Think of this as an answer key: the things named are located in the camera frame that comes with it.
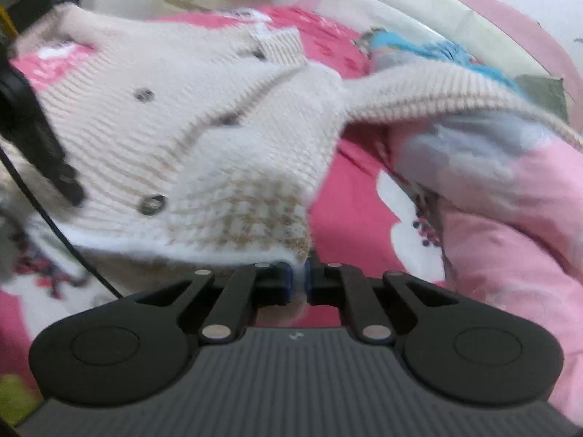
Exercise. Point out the white pink padded headboard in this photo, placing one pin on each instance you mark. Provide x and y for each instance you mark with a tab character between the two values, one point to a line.
495	32

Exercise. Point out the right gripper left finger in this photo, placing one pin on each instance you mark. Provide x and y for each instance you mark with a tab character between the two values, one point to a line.
248	289

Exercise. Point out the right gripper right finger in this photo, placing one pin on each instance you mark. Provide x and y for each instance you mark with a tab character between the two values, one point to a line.
347	289

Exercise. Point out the pink floral bed sheet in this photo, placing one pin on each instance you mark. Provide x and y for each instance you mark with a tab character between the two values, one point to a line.
362	216

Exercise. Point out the blue patterned cloth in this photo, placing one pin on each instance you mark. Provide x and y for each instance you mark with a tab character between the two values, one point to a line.
388	49

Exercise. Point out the pink and grey quilt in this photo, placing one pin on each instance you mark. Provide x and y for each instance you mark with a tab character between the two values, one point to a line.
510	208

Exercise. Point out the cream knit cardigan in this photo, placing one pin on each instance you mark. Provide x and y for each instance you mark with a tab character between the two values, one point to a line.
203	145

